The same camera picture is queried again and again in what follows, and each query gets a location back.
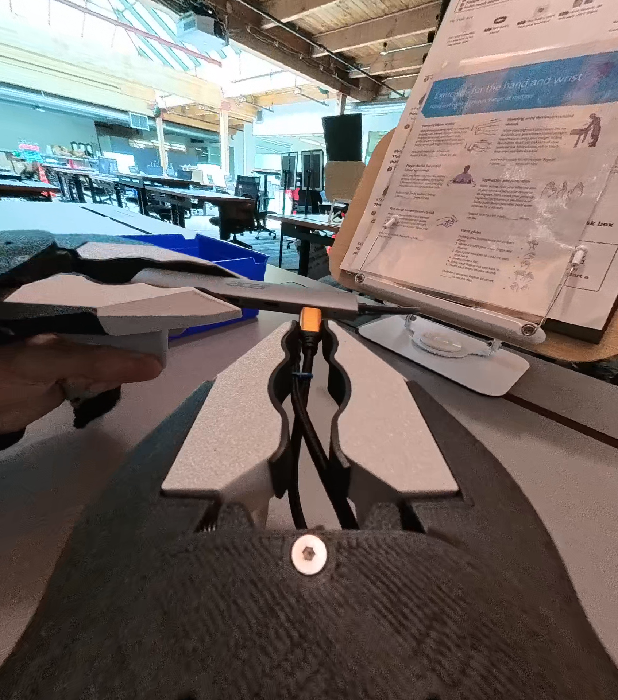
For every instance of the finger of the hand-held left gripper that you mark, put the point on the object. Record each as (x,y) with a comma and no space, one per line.
(139,306)
(150,257)

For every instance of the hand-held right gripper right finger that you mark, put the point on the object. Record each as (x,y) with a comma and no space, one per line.
(391,432)

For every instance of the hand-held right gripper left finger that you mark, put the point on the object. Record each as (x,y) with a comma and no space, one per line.
(227,432)

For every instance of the blue plastic bin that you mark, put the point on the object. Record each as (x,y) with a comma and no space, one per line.
(243,261)

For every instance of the long grey usb hub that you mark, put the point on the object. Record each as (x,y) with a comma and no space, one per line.
(287,298)

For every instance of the person's left hand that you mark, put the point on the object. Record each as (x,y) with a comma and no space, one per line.
(13,383)

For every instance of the black office chair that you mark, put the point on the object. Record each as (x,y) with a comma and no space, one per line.
(246,191)

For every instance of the wooden table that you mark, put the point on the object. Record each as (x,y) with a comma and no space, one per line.
(298,219)

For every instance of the black standing monitor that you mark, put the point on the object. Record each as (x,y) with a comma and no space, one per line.
(313,169)
(290,169)

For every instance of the cardboard backed stand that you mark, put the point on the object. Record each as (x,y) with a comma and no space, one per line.
(344,180)

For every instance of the black screen panel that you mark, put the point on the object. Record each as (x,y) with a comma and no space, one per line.
(342,136)

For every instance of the ceiling projector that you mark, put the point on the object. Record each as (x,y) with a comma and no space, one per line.
(202,30)

